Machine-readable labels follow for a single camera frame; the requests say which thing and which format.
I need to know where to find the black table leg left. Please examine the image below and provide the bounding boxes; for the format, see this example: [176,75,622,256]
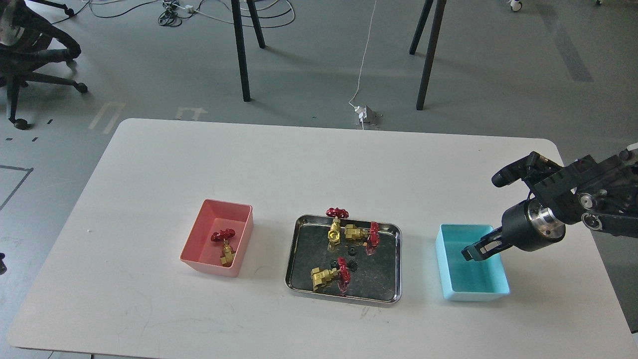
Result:
[230,0,265,102]

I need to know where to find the white power adapter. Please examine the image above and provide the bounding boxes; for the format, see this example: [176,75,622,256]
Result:
[354,105,379,128]

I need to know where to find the blue plastic box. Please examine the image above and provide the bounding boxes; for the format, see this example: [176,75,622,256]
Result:
[435,223,510,302]

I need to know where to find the brass valve upright red handle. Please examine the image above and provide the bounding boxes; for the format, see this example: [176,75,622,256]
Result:
[325,207,349,246]

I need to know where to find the brass valve red handle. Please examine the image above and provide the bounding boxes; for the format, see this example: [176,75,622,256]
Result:
[210,228,236,267]
[310,257,351,292]
[344,222,380,248]
[325,207,349,246]

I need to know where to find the black floor cables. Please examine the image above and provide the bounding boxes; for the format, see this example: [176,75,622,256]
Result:
[82,0,296,28]

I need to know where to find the black table leg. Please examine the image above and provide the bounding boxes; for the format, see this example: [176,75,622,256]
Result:
[409,0,447,111]
[230,0,265,102]

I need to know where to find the steel tray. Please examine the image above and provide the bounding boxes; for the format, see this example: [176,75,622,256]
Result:
[285,214,401,305]

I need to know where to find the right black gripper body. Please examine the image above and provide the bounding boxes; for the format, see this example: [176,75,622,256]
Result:
[491,202,566,252]

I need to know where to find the black gear middle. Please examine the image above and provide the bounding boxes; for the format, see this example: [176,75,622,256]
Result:
[346,260,358,271]

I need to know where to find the brass valve front red handle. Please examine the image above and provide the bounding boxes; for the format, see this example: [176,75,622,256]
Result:
[310,257,351,292]

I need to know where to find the black office chair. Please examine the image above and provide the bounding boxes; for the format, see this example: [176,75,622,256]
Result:
[0,0,88,130]

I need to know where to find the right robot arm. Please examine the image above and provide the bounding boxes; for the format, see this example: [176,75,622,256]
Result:
[461,146,638,261]

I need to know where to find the pink plastic box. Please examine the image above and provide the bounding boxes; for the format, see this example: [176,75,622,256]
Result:
[180,198,254,278]

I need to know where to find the white cable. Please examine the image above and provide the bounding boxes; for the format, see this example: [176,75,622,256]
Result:
[349,0,378,108]

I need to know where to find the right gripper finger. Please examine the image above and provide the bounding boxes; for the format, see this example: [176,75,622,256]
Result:
[465,244,504,261]
[461,230,502,257]

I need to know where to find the black table leg right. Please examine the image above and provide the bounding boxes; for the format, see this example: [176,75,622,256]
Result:
[409,0,447,111]

